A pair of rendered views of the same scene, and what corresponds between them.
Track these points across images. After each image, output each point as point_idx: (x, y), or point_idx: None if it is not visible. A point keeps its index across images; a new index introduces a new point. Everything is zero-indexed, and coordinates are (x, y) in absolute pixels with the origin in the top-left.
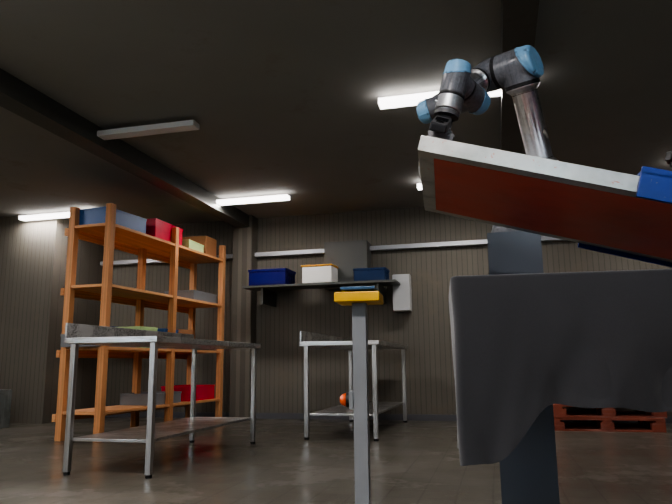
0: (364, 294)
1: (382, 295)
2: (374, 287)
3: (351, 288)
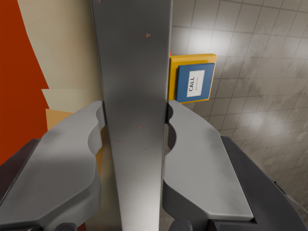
0: (185, 56)
1: (168, 96)
2: (178, 66)
3: (202, 63)
